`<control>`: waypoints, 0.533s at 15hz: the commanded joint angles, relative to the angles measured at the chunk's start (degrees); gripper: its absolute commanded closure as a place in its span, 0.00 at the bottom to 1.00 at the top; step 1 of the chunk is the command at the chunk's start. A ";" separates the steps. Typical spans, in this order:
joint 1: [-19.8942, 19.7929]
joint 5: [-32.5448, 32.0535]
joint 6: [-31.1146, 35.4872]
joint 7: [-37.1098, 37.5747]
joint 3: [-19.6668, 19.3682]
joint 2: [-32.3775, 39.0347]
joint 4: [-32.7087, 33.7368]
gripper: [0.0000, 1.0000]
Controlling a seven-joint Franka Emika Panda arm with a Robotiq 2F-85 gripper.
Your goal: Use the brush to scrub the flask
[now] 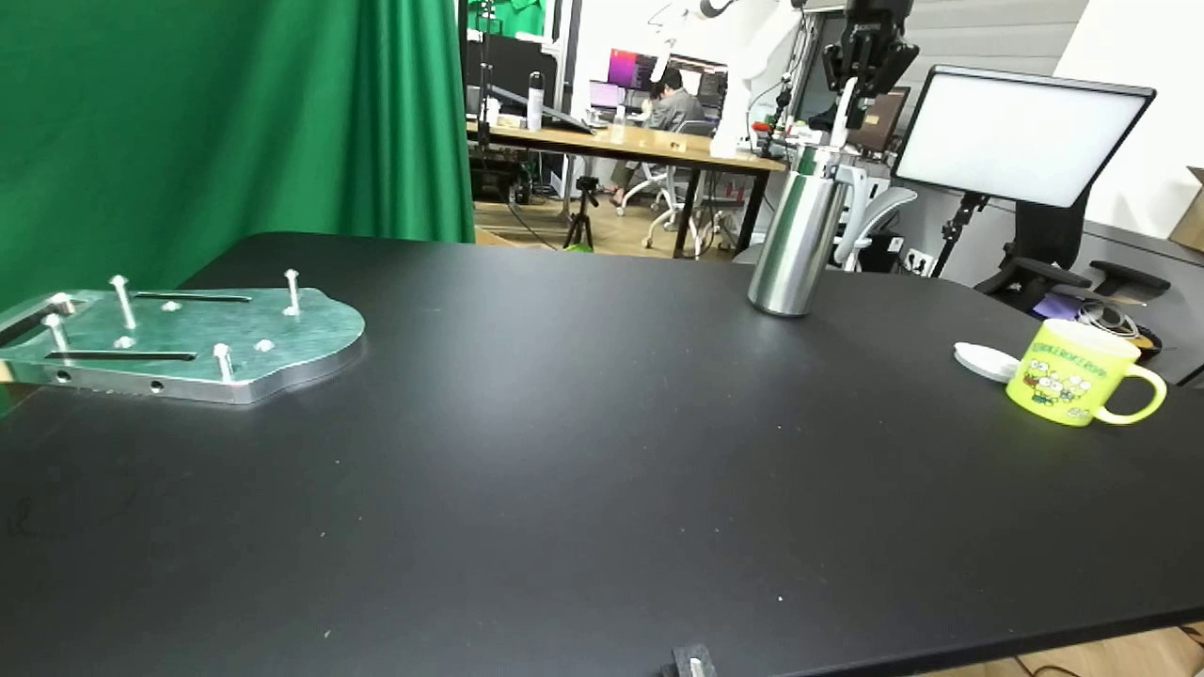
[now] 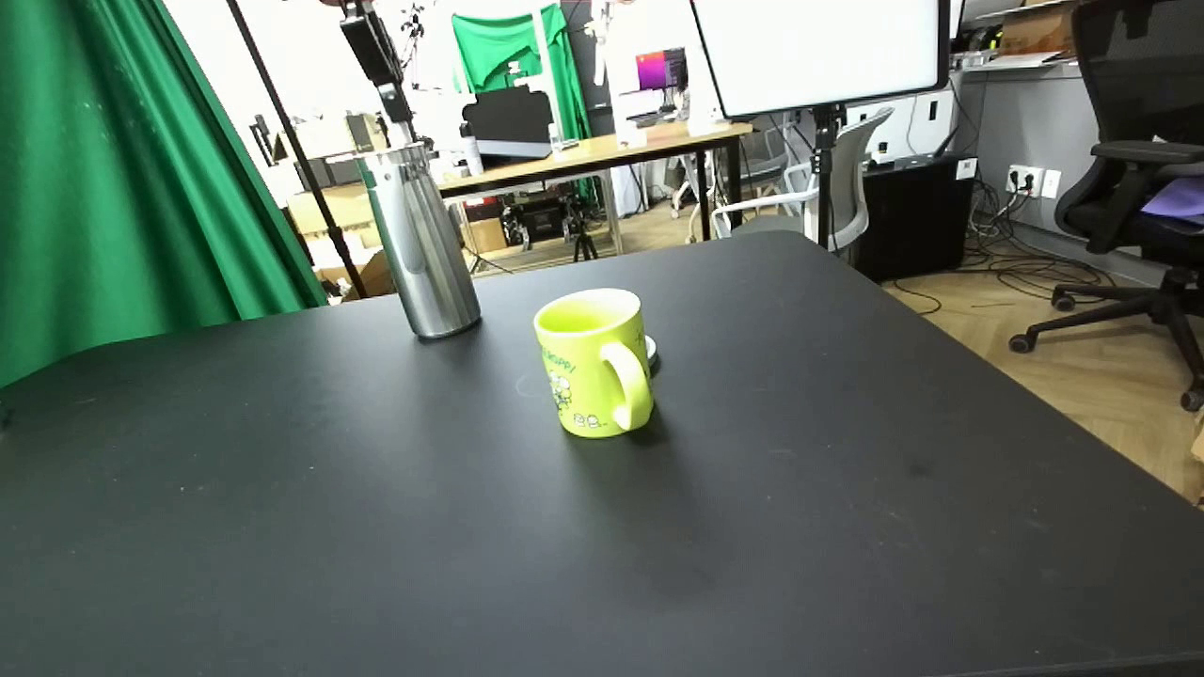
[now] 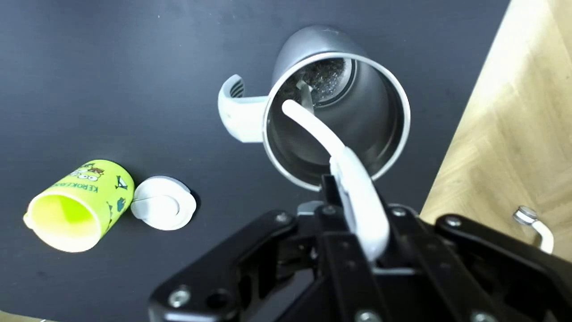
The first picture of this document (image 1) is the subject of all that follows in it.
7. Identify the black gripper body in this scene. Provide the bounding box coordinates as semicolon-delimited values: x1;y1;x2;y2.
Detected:
838;0;919;56

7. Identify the stainless steel flask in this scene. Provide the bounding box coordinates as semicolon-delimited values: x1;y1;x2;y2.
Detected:
744;138;845;318

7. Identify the white office chair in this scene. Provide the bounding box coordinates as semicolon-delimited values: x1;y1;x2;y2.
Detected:
830;153;923;273

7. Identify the white screen computer monitor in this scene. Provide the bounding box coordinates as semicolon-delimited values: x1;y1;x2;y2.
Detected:
893;64;1158;214

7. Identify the seated person in grey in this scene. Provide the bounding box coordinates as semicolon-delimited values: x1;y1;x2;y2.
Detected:
637;66;706;137

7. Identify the wooden desk with black legs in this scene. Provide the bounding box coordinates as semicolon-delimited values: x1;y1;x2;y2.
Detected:
467;120;789;264

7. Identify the pink lit computer screen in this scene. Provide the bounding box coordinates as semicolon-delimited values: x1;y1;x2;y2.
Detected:
606;49;661;93

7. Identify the black monitor stand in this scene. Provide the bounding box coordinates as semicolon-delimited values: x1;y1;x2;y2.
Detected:
973;194;1100;308

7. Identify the small white oval object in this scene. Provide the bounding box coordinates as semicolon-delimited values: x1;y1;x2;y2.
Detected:
951;340;1026;385

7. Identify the white bottle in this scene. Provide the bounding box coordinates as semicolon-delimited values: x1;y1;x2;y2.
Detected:
523;71;549;137

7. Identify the black computer monitor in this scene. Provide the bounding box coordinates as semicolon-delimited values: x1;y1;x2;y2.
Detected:
463;34;561;120

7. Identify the cardboard box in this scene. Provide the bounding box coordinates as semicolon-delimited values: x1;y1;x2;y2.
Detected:
1166;162;1204;259

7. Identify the yellow-green printed mug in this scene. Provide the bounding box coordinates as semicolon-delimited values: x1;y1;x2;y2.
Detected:
1006;315;1171;431

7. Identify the green fabric curtain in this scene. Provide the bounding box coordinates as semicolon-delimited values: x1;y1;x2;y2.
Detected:
0;0;478;315

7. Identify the metal mounting plate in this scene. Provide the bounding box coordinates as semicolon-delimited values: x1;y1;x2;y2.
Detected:
0;283;367;414

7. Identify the black camera tripod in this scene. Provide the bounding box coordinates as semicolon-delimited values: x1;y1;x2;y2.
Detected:
561;173;601;253

